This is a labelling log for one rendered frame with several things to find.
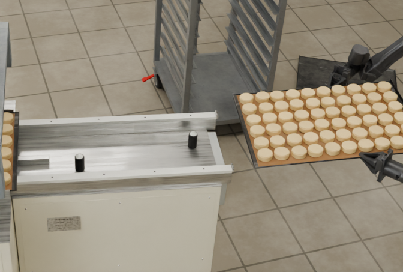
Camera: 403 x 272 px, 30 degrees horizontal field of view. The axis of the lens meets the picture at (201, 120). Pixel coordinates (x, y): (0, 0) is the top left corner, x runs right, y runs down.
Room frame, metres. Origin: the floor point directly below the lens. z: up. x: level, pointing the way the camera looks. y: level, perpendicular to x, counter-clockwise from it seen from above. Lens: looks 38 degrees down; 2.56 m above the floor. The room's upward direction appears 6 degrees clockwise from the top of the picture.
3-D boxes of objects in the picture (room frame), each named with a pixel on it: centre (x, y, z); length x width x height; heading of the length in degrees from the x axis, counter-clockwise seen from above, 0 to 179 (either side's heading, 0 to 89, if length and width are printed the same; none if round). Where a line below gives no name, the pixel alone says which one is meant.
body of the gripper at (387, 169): (1.87, -0.63, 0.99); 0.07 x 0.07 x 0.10; 57
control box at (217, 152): (2.04, -0.07, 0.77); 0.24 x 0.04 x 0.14; 13
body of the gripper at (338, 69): (2.39, -0.52, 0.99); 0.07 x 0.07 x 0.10; 57
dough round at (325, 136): (2.00, -0.43, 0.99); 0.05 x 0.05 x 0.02
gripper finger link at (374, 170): (1.91, -0.57, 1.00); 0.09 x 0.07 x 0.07; 57
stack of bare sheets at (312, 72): (3.81, -0.86, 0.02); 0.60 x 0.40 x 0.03; 85
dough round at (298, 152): (1.91, -0.33, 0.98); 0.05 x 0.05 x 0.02
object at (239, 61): (3.50, -0.20, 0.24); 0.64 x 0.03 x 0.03; 20
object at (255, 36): (3.50, -0.20, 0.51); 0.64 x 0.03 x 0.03; 20
